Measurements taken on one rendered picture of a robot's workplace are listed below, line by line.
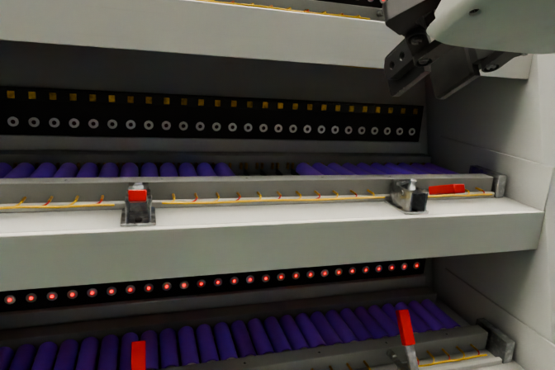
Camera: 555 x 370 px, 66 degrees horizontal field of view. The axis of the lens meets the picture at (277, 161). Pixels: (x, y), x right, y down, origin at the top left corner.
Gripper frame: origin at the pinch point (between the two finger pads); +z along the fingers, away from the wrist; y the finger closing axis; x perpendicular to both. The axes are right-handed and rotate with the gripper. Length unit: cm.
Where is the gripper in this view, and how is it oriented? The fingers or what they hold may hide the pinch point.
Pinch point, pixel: (429, 66)
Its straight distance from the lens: 32.4
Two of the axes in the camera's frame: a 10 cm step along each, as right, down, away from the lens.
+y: -9.5, 0.0, -3.1
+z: -2.9, 2.9, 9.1
